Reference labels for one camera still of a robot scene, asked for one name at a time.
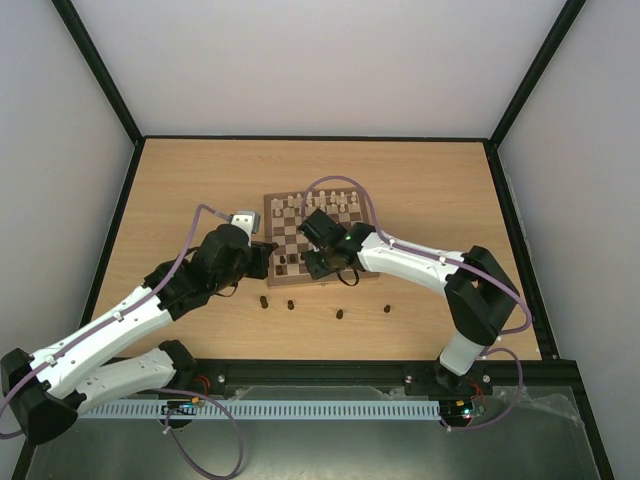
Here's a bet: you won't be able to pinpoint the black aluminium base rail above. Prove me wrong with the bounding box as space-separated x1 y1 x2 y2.
49 340 576 401

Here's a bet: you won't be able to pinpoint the light pieces back rows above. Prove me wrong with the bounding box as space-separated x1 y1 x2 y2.
264 188 367 221

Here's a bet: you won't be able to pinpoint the purple cable loop front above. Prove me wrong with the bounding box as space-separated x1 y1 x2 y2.
162 388 245 476

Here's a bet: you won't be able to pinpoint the white slotted cable duct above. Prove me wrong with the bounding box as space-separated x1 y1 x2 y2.
84 399 441 421

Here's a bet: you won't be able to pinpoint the wooden chess board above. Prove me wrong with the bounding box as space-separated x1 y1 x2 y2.
264 187 379 288

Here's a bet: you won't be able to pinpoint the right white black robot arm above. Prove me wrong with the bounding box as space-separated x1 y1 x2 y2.
298 209 533 392

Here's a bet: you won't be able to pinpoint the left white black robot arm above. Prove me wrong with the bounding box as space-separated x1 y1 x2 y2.
1 211 274 445

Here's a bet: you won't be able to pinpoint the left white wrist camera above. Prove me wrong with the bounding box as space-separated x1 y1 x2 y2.
230 210 261 236

